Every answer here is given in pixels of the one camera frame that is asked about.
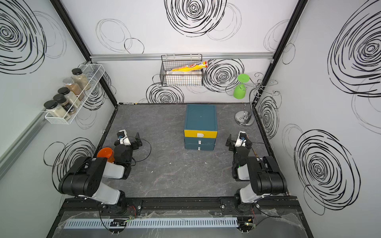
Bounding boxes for teal drawer cabinet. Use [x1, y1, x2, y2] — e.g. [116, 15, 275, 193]
[184, 104, 218, 151]

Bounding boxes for yellow top drawer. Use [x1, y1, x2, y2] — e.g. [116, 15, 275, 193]
[184, 130, 218, 139]

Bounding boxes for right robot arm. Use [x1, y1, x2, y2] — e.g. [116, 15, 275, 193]
[226, 131, 288, 214]

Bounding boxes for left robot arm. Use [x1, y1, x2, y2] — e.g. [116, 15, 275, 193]
[58, 130, 142, 214]

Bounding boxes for orange cup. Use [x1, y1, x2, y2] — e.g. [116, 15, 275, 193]
[97, 147, 115, 163]

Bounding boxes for chrome glass holder stand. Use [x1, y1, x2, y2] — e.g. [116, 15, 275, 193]
[235, 78, 281, 127]

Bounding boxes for green plastic wine glass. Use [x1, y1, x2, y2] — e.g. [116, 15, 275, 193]
[233, 74, 250, 100]

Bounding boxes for spice jar white contents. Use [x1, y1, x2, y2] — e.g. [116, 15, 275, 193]
[58, 87, 81, 109]

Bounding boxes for white spice rack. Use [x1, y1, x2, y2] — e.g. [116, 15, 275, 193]
[44, 63, 108, 129]

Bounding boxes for spice jar dark contents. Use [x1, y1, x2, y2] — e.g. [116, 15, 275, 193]
[53, 94, 76, 115]

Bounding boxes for spice jar tan contents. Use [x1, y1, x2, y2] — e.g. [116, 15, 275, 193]
[71, 68, 91, 91]

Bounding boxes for spice jar brown contents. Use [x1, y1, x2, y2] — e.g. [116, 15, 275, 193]
[63, 77, 84, 101]

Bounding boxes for spice jar light powder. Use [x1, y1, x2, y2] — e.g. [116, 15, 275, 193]
[44, 100, 66, 118]

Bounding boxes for yellow snack tube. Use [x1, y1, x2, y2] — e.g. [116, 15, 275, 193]
[171, 61, 208, 72]

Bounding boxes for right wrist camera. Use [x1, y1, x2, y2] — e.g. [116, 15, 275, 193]
[235, 131, 248, 147]

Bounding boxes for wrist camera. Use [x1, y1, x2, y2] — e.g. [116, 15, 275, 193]
[235, 131, 248, 147]
[117, 130, 131, 146]

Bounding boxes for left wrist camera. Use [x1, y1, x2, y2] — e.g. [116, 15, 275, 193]
[117, 130, 131, 146]

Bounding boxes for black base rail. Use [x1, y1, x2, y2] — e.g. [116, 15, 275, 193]
[60, 196, 302, 216]

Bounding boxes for wire wall basket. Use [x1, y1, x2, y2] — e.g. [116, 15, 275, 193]
[160, 54, 203, 86]

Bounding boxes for white cable duct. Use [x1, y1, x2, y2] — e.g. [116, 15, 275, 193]
[63, 217, 239, 230]

